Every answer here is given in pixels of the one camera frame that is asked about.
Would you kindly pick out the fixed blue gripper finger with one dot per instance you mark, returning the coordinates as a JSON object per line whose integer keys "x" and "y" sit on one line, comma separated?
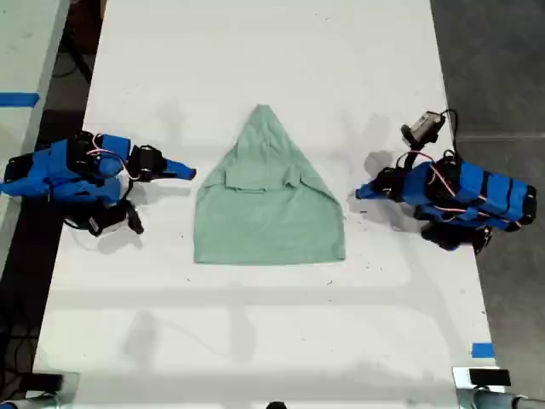
{"x": 179, "y": 166}
{"x": 370, "y": 188}

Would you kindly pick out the silver metal bracket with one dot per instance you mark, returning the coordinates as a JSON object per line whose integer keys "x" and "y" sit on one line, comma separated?
{"x": 460, "y": 379}
{"x": 70, "y": 385}

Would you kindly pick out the white side table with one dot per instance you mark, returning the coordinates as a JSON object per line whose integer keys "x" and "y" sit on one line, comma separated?
{"x": 21, "y": 51}

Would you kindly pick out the grey metal pipe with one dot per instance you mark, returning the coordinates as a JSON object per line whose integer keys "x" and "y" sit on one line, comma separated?
{"x": 498, "y": 400}

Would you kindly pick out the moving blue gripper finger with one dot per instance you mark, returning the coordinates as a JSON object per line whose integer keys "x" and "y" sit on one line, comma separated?
{"x": 176, "y": 174}
{"x": 371, "y": 196}

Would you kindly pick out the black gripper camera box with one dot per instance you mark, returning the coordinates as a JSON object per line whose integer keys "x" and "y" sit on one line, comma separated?
{"x": 106, "y": 222}

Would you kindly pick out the black camera stalk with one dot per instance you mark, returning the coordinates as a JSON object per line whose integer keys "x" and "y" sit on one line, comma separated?
{"x": 135, "y": 219}
{"x": 412, "y": 153}

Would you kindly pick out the grey gripper camera box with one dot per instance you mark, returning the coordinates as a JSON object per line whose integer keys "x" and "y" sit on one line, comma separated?
{"x": 423, "y": 125}

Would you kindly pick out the round black object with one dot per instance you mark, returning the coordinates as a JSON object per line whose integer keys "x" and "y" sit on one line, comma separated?
{"x": 276, "y": 405}

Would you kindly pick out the pale green T-shirt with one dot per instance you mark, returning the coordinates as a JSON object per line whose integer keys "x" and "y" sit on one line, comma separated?
{"x": 264, "y": 221}

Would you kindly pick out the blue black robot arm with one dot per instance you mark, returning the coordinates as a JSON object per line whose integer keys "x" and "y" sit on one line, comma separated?
{"x": 489, "y": 191}
{"x": 55, "y": 170}

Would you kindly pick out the short blue tape piece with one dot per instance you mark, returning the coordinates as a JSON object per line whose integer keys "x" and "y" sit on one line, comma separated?
{"x": 483, "y": 350}

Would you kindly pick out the small black box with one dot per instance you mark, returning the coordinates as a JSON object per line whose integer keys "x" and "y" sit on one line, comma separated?
{"x": 47, "y": 381}
{"x": 489, "y": 377}

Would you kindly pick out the long blue tape strip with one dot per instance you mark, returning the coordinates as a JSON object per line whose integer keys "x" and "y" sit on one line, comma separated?
{"x": 19, "y": 99}

